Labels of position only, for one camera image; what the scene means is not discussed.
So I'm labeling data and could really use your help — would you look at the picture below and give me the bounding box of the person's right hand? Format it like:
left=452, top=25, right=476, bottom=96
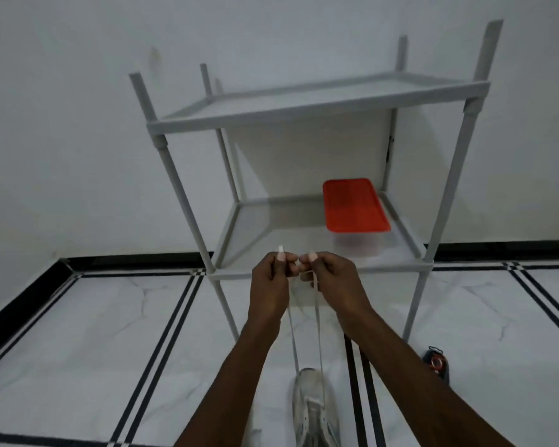
left=299, top=251, right=379, bottom=339

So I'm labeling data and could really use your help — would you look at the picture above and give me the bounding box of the grey metal shelf rack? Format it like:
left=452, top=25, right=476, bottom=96
left=128, top=19, right=504, bottom=343

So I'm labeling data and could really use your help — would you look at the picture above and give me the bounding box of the person's left forearm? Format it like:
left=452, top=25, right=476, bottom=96
left=175, top=320, right=283, bottom=447

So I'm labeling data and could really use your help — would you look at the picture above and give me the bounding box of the person's left hand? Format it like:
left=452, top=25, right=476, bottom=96
left=247, top=250, right=304, bottom=341

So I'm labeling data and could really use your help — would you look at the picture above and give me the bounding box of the black shoe polish container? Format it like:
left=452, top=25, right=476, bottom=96
left=422, top=345, right=452, bottom=385

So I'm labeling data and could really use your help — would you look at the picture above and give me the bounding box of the red plastic lid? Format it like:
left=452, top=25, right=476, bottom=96
left=322, top=177, right=393, bottom=234

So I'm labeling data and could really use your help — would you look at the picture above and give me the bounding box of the white sneaker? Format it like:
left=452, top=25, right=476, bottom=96
left=291, top=366, right=342, bottom=447

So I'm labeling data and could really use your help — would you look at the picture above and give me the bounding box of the person's right forearm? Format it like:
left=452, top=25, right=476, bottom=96
left=342, top=311, right=516, bottom=447

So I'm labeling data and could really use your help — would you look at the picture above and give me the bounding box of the white shoelace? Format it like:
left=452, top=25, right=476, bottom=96
left=277, top=245, right=329, bottom=415

